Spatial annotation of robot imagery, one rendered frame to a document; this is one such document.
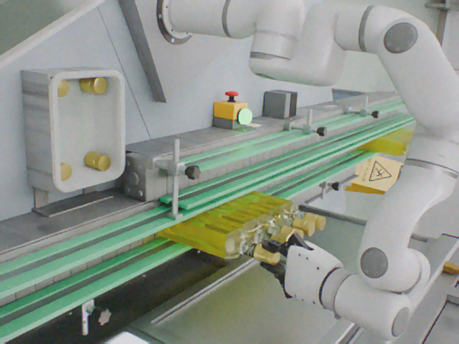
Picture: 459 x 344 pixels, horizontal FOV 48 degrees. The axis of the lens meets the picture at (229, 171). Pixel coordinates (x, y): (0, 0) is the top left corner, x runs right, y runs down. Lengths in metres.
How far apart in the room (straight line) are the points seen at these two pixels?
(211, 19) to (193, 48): 0.19
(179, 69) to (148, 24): 0.15
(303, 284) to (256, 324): 0.15
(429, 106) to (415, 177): 0.12
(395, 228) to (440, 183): 0.11
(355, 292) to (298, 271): 0.13
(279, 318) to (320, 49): 0.53
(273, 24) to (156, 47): 0.29
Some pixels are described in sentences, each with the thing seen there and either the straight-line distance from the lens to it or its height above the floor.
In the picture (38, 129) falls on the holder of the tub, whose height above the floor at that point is 0.79.
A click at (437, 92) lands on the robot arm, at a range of 0.81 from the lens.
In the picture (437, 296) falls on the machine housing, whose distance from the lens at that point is 1.32.
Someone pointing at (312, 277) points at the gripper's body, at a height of 1.27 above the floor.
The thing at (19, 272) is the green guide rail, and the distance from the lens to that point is 0.89.
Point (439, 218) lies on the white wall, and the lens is 7.21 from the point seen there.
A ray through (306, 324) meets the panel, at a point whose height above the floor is 1.24.
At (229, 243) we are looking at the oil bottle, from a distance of 1.04.
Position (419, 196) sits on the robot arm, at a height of 1.43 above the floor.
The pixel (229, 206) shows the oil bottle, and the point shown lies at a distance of 1.19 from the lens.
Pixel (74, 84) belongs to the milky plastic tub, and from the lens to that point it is 1.07.
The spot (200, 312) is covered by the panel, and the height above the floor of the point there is 1.06.
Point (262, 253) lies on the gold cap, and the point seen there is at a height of 1.15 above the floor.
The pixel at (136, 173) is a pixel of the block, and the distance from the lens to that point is 1.10.
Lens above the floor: 1.60
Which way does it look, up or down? 33 degrees down
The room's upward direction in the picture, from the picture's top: 104 degrees clockwise
